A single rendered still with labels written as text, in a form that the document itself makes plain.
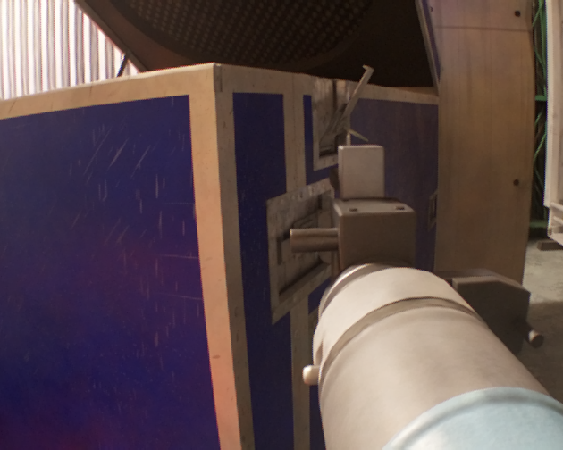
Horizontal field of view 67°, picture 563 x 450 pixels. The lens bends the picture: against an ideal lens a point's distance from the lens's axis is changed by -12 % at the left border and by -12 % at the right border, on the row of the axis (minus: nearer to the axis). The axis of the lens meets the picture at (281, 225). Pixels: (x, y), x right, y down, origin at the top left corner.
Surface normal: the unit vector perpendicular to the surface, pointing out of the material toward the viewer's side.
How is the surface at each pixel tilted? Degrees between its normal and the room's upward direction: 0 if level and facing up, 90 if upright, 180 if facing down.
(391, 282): 12
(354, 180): 90
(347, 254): 90
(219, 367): 90
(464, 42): 90
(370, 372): 42
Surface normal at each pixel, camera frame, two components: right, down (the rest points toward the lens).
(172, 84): -0.46, 0.22
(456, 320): 0.17, -0.96
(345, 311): -0.65, -0.73
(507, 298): 0.01, 0.23
